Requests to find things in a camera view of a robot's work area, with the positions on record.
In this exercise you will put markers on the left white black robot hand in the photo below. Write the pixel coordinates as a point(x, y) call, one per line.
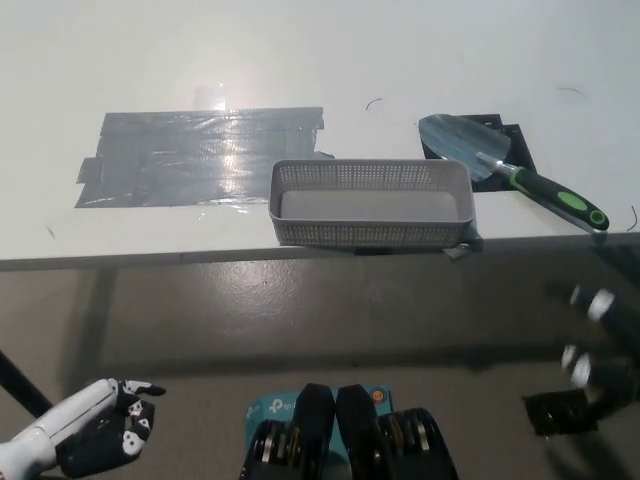
point(75, 410)

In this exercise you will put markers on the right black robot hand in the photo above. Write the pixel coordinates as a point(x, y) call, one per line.
point(612, 340)

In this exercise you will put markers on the black tape patch on desk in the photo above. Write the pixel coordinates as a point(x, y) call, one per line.
point(520, 145)

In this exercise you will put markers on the black robot torso blocks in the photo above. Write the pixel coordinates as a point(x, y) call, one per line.
point(357, 425)

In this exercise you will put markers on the black table leg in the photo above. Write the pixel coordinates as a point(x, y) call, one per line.
point(20, 382)

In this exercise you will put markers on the grey tape piece under basket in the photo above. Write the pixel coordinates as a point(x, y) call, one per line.
point(472, 246)

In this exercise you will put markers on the teal tp-link box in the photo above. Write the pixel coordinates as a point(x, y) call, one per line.
point(272, 405)

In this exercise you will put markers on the grey perforated plastic basket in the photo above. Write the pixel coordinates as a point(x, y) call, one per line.
point(370, 235)

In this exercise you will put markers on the large grey duct tape patch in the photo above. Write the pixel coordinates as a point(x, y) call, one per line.
point(175, 160)

